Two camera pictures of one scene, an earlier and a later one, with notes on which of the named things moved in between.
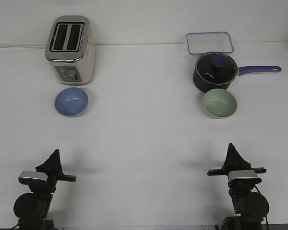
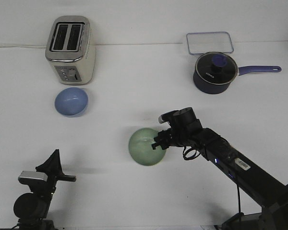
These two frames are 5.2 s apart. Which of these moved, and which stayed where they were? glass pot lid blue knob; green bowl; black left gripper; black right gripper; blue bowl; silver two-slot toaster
Moved: black right gripper; green bowl
Stayed: blue bowl; glass pot lid blue knob; silver two-slot toaster; black left gripper
